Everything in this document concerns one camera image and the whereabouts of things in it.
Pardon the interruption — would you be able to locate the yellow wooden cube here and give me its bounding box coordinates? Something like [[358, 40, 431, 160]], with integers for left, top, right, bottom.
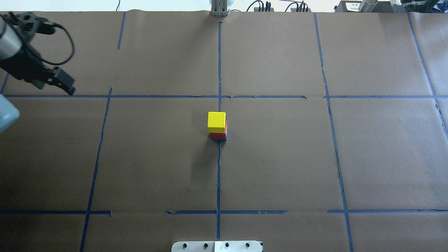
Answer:
[[207, 111, 227, 134]]

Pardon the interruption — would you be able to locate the aluminium frame post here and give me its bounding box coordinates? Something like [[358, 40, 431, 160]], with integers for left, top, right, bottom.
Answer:
[[210, 0, 229, 16]]

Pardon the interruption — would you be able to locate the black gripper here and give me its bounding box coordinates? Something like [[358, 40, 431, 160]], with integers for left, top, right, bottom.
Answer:
[[0, 46, 76, 96]]

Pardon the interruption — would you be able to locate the black power strip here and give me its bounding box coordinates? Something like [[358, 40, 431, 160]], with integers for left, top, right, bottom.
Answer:
[[251, 0, 275, 12]]

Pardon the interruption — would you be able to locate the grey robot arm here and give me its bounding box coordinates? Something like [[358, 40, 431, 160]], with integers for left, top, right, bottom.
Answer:
[[0, 11, 76, 96]]

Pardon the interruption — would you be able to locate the white camera post with base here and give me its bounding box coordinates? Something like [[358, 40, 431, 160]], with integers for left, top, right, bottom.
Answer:
[[171, 240, 264, 252]]

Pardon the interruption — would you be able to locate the red wooden cube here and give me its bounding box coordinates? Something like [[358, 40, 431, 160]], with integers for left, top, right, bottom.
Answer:
[[209, 120, 228, 139]]

